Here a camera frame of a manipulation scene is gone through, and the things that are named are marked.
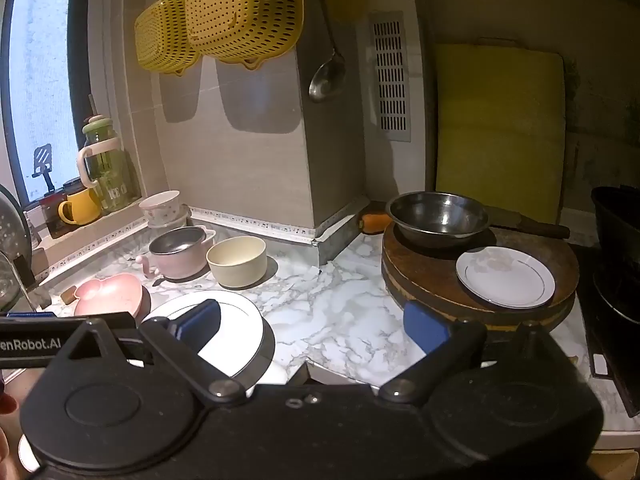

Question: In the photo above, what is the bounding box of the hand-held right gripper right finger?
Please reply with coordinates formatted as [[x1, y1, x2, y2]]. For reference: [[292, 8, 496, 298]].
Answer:
[[377, 302, 568, 404]]

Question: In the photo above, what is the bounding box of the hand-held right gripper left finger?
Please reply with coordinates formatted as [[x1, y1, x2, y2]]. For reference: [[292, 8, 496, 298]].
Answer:
[[64, 299, 247, 404]]

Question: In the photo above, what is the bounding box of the large white plate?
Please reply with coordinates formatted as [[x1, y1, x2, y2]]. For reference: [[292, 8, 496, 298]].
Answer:
[[141, 290, 265, 381]]

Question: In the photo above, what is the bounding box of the pink heart-shaped plate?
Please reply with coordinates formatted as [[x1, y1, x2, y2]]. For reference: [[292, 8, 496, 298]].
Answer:
[[74, 273, 151, 319]]

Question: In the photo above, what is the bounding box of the steel bowl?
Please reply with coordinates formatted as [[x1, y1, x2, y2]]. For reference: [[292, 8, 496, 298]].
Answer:
[[385, 191, 490, 249]]

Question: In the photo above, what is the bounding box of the person's left hand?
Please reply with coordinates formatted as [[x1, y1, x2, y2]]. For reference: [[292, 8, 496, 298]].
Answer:
[[0, 380, 17, 466]]

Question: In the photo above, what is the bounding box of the round wooden chopping block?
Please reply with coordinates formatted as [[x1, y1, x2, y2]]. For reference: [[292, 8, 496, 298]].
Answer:
[[381, 220, 581, 332]]

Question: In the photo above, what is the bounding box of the cream bowl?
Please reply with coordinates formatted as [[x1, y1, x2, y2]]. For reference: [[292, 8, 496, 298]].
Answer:
[[206, 236, 268, 290]]

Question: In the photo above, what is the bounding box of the pink pot with steel interior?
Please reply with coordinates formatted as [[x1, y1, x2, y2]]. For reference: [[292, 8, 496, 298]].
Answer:
[[136, 226, 217, 280]]

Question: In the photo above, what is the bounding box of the white bottle with blue label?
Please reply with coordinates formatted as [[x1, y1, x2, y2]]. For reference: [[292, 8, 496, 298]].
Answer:
[[23, 203, 42, 248]]

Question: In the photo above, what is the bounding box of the steel strainer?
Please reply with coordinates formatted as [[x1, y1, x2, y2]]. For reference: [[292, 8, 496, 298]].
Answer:
[[0, 184, 37, 312]]

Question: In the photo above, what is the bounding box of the white floral plate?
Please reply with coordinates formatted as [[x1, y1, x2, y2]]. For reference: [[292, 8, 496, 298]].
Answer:
[[456, 246, 557, 310]]

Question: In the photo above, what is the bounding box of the dark jar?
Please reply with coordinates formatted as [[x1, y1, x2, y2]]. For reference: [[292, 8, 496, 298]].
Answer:
[[39, 191, 69, 239]]

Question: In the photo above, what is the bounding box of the clear glass bowl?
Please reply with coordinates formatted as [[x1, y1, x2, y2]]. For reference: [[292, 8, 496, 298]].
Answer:
[[149, 206, 194, 234]]

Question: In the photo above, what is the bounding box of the orange sponge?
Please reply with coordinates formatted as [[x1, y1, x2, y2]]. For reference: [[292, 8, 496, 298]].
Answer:
[[361, 213, 391, 235]]

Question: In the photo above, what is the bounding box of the white patterned cup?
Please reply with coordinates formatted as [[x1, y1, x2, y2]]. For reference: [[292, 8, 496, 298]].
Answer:
[[138, 190, 182, 226]]

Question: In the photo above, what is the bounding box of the yellow mug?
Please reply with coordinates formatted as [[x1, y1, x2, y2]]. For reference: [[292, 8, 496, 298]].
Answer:
[[58, 187, 104, 226]]

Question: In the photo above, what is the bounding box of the black slotted spatula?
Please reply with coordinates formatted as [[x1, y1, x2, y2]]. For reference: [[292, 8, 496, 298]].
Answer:
[[32, 143, 56, 194]]

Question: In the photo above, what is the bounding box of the green glass jug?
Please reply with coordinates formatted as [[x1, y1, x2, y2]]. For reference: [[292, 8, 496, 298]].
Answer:
[[76, 95, 139, 214]]

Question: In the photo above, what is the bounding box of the black gas stove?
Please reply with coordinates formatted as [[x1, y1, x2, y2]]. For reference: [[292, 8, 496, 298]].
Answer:
[[575, 245, 640, 417]]

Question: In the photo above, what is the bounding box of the yellow cutting board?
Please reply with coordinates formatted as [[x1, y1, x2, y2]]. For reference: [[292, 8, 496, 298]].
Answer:
[[434, 42, 567, 224]]

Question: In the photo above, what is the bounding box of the black wok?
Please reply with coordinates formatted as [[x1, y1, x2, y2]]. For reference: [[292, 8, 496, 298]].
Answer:
[[590, 186, 640, 327]]

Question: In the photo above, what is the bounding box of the white vent grille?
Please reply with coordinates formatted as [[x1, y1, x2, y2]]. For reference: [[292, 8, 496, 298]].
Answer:
[[370, 10, 414, 142]]

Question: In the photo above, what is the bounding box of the window pane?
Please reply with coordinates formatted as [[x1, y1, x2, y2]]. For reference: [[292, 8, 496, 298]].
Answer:
[[0, 0, 77, 202]]

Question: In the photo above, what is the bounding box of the metal ladle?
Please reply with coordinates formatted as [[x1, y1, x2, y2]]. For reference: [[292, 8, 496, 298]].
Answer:
[[306, 0, 347, 104]]

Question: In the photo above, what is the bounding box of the small yellow colander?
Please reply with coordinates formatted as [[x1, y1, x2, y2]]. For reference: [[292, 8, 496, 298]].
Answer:
[[134, 0, 202, 77]]

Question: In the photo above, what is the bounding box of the large yellow colander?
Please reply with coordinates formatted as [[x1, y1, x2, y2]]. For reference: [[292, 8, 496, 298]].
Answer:
[[185, 0, 306, 69]]

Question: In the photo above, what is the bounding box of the black handled metal tool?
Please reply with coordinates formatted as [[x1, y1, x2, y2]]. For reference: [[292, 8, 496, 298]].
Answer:
[[12, 254, 53, 311]]

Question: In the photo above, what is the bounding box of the dark wooden handle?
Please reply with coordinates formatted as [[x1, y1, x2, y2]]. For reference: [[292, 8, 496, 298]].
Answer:
[[487, 206, 571, 240]]

